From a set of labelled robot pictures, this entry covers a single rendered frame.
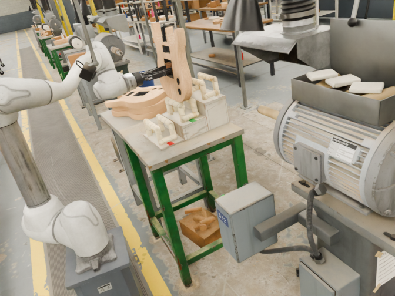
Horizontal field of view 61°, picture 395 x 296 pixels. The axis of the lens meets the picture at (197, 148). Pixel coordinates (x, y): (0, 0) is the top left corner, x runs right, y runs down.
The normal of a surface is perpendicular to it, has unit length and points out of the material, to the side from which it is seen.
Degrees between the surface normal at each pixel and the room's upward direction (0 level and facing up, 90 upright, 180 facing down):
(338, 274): 0
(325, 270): 0
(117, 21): 90
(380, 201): 99
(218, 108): 90
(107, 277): 90
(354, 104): 90
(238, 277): 0
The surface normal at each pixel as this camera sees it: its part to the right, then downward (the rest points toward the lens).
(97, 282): 0.33, 0.38
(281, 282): -0.18, -0.87
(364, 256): -0.88, 0.35
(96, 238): 0.68, 0.23
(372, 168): -0.87, -0.05
